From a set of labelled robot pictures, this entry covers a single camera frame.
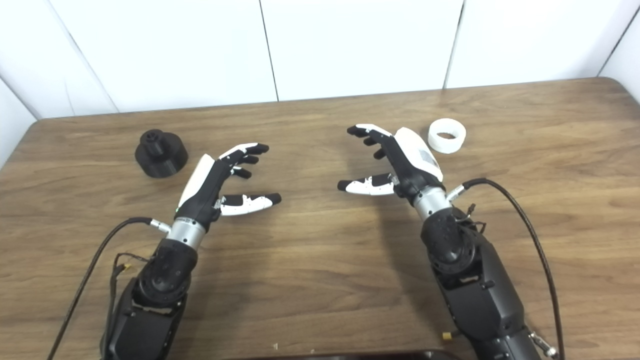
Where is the thin right wrist wire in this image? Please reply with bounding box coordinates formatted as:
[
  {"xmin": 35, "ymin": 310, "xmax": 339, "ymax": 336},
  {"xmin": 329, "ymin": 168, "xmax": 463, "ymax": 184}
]
[{"xmin": 452, "ymin": 202, "xmax": 487, "ymax": 234}]

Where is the thin left wrist wire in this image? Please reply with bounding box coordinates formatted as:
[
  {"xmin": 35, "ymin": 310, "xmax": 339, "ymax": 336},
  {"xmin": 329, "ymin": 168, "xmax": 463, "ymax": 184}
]
[{"xmin": 107, "ymin": 252, "xmax": 151, "ymax": 346}]

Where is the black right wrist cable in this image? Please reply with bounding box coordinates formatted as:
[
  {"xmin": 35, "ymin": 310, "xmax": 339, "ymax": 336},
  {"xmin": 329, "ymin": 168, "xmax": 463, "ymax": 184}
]
[{"xmin": 446, "ymin": 178, "xmax": 566, "ymax": 360}]

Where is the round black stepped part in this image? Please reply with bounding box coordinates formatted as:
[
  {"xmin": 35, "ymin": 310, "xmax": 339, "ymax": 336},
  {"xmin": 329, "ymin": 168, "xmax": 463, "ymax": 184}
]
[{"xmin": 134, "ymin": 129, "xmax": 189, "ymax": 179}]

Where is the black robot torso edge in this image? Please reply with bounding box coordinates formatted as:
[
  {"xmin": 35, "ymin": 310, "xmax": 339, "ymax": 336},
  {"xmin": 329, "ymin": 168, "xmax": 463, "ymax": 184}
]
[{"xmin": 240, "ymin": 350, "xmax": 461, "ymax": 360}]

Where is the white toothed ring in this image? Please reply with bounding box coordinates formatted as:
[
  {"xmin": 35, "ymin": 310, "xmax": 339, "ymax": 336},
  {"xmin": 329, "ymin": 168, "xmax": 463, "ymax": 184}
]
[{"xmin": 428, "ymin": 118, "xmax": 467, "ymax": 154}]

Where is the thin wrist wire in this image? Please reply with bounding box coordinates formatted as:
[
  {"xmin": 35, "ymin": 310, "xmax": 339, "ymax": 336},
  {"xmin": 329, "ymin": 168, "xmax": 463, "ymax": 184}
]
[
  {"xmin": 452, "ymin": 202, "xmax": 487, "ymax": 234},
  {"xmin": 107, "ymin": 252, "xmax": 151, "ymax": 346}
]

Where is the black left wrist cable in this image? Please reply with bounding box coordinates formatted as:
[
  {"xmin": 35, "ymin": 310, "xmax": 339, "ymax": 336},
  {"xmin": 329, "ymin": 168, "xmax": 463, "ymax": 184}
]
[{"xmin": 47, "ymin": 216, "xmax": 172, "ymax": 360}]

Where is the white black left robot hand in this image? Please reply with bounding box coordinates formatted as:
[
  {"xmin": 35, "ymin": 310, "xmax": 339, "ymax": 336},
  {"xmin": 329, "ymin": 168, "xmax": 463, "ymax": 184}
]
[{"xmin": 175, "ymin": 142, "xmax": 282, "ymax": 232}]

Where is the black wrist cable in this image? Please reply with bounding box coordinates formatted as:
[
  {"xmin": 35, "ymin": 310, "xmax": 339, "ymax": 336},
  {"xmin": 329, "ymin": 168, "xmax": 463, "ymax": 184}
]
[
  {"xmin": 47, "ymin": 216, "xmax": 172, "ymax": 360},
  {"xmin": 446, "ymin": 178, "xmax": 566, "ymax": 360}
]

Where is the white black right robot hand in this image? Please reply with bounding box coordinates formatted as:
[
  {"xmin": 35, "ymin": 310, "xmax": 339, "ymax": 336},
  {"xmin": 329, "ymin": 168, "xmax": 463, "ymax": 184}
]
[{"xmin": 337, "ymin": 124, "xmax": 446, "ymax": 206}]

